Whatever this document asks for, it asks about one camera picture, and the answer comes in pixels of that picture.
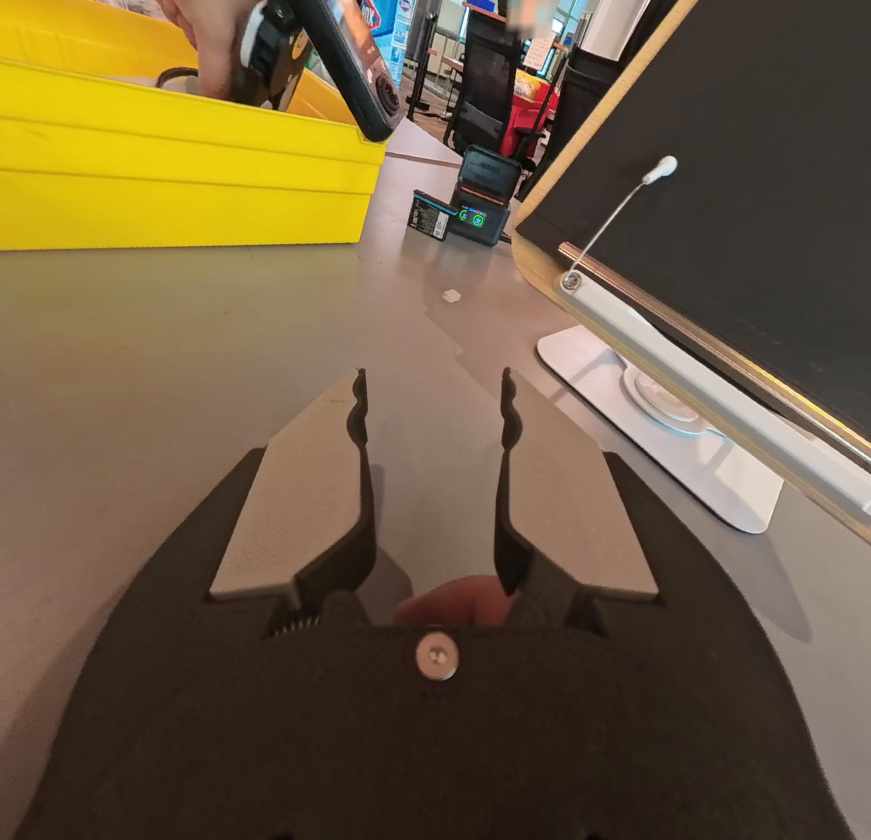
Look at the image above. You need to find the black battery charger case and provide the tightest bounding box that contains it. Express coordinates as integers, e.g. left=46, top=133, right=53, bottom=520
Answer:
left=449, top=145, right=522, bottom=248

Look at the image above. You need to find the black office chair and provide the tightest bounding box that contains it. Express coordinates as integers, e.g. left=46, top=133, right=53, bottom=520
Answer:
left=442, top=10, right=525, bottom=154
left=544, top=44, right=617, bottom=174

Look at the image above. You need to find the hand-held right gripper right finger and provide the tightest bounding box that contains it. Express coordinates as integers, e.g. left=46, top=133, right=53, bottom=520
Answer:
left=493, top=367, right=661, bottom=603

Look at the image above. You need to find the white stand base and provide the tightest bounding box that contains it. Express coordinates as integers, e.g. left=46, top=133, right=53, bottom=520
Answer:
left=536, top=324, right=785, bottom=535

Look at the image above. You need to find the yellow plastic bin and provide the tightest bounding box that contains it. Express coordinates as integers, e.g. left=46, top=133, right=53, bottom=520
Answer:
left=0, top=0, right=389, bottom=250

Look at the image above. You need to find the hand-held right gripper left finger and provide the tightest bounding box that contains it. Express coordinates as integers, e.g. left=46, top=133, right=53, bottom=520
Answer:
left=208, top=368, right=377, bottom=613

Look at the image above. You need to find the black battery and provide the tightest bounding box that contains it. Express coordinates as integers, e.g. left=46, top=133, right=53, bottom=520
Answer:
left=406, top=190, right=458, bottom=243

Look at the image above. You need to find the disinfectant wipes canister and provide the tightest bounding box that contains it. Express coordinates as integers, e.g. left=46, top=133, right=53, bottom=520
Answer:
left=364, top=0, right=416, bottom=82

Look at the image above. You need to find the black board book stand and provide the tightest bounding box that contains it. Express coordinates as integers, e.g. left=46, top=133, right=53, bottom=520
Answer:
left=512, top=0, right=871, bottom=545

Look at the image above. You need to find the wire page holder white tip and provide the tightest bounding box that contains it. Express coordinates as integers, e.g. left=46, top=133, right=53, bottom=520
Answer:
left=559, top=155, right=679, bottom=293

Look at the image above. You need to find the red cloth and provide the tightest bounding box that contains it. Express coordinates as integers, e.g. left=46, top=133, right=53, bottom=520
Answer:
left=509, top=70, right=560, bottom=155

